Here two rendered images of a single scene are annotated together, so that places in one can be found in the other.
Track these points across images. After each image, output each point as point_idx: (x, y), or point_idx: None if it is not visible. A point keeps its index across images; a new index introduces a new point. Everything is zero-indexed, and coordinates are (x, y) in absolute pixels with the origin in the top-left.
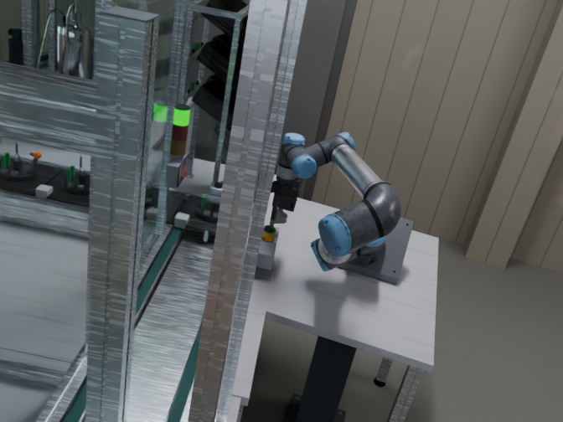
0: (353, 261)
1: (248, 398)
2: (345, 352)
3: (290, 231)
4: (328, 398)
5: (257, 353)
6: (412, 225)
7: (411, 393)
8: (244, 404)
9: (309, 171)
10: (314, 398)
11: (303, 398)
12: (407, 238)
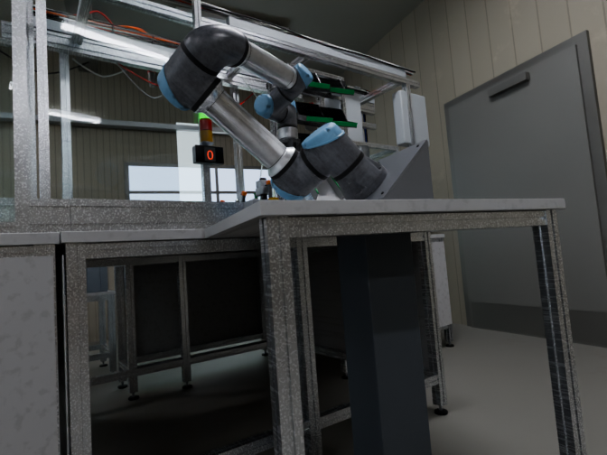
0: None
1: (60, 232)
2: (366, 341)
3: None
4: (372, 436)
5: (133, 230)
6: (423, 143)
7: (268, 277)
8: (60, 241)
9: (263, 104)
10: (361, 436)
11: (354, 440)
12: (412, 156)
